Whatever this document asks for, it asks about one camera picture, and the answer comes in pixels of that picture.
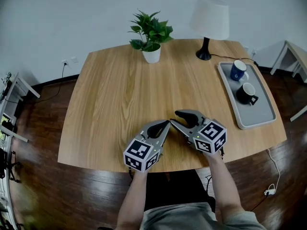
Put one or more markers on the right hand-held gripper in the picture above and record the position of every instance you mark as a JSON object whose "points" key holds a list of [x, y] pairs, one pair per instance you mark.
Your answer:
{"points": [[209, 138]]}

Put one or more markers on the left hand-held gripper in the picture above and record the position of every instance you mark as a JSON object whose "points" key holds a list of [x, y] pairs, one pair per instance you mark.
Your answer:
{"points": [[141, 153]]}

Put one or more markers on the black mug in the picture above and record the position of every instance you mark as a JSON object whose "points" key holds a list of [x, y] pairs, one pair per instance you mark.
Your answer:
{"points": [[243, 97]]}

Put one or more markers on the person's right forearm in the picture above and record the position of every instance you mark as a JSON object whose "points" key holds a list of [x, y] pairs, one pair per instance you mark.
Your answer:
{"points": [[224, 183]]}

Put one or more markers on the person's left forearm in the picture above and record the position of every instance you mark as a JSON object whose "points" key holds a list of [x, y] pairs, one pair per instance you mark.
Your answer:
{"points": [[132, 200]]}

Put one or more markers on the person's black trousers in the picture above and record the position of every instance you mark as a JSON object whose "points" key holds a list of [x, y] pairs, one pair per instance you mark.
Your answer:
{"points": [[177, 188]]}

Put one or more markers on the grey tray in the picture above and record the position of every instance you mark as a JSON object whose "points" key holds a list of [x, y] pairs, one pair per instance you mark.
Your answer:
{"points": [[259, 114]]}

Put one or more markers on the person's grey shirt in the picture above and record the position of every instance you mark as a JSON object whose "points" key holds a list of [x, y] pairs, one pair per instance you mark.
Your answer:
{"points": [[187, 218]]}

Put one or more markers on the green plant in white pot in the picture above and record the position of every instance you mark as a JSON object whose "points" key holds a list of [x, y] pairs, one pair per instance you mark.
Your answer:
{"points": [[152, 32]]}

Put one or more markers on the white floor plug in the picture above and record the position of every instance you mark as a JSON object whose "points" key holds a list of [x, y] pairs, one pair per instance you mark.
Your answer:
{"points": [[269, 190]]}

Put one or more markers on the white shade black base lamp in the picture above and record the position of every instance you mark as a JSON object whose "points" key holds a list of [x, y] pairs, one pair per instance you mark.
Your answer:
{"points": [[209, 15]]}

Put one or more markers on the white wooden side table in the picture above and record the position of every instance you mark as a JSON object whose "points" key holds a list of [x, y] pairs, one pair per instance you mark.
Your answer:
{"points": [[293, 54]]}

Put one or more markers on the white desk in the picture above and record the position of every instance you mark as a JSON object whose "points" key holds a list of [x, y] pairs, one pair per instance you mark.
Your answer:
{"points": [[21, 85]]}

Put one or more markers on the white wall switch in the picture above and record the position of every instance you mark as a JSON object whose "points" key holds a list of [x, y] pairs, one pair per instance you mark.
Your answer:
{"points": [[74, 59]]}

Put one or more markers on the white wall socket with plug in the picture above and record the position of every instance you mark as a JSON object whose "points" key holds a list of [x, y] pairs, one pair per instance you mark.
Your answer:
{"points": [[65, 62]]}

